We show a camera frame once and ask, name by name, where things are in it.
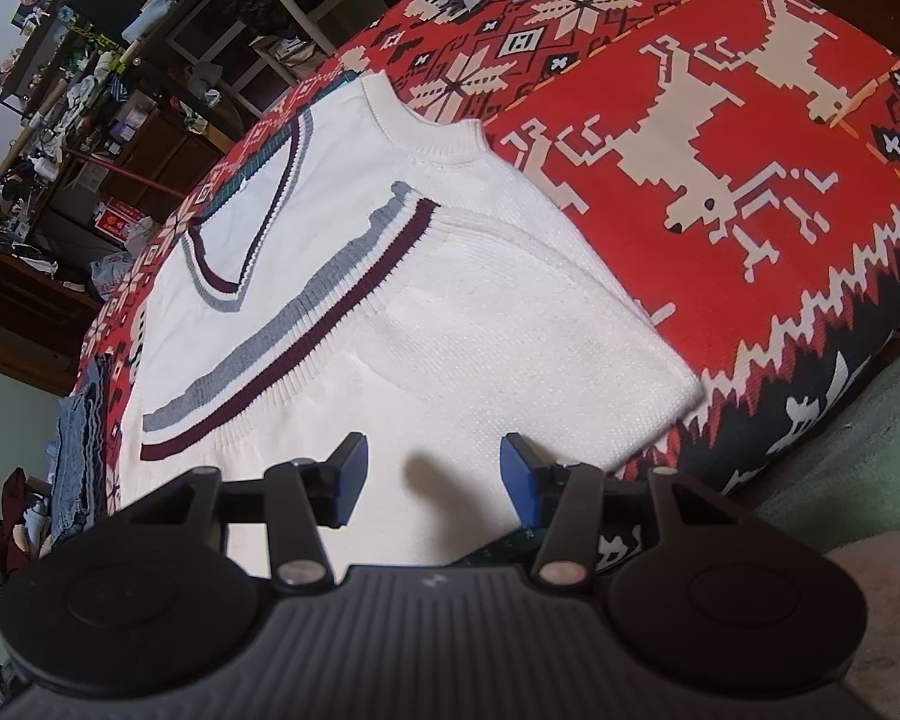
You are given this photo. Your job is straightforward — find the white knit sweater vest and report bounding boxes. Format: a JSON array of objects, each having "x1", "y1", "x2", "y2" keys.
[{"x1": 120, "y1": 73, "x2": 706, "y2": 571}]

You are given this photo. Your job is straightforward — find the red box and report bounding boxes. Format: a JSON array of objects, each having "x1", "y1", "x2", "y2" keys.
[{"x1": 94, "y1": 199, "x2": 149, "y2": 242}]

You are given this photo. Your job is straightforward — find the black shelf rack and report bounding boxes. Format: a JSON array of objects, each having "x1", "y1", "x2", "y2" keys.
[{"x1": 0, "y1": 0, "x2": 190, "y2": 137}]

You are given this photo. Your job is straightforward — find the red patterned blanket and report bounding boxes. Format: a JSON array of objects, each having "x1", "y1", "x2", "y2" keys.
[{"x1": 75, "y1": 0, "x2": 900, "y2": 563}]

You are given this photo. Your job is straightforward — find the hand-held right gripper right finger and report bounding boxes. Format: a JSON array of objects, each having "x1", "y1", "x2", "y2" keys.
[{"x1": 499, "y1": 431, "x2": 758, "y2": 590}]

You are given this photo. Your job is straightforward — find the red broom handle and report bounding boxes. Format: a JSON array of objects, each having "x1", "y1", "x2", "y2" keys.
[{"x1": 82, "y1": 157, "x2": 190, "y2": 200}]

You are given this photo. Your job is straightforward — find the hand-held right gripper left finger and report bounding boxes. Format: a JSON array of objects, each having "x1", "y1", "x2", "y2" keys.
[{"x1": 112, "y1": 431, "x2": 368, "y2": 592}]

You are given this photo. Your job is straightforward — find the wooden desk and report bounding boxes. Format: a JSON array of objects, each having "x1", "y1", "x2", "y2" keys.
[{"x1": 0, "y1": 232, "x2": 104, "y2": 400}]

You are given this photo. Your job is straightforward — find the folded blue jeans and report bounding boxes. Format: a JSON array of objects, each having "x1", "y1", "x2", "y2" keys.
[{"x1": 49, "y1": 360, "x2": 115, "y2": 542}]

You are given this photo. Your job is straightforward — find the white tote bag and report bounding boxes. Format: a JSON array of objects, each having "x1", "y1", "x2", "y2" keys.
[{"x1": 259, "y1": 37, "x2": 325, "y2": 88}]

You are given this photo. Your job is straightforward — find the white metal frame shelf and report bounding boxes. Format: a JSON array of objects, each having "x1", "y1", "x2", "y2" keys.
[{"x1": 161, "y1": 0, "x2": 272, "y2": 115}]

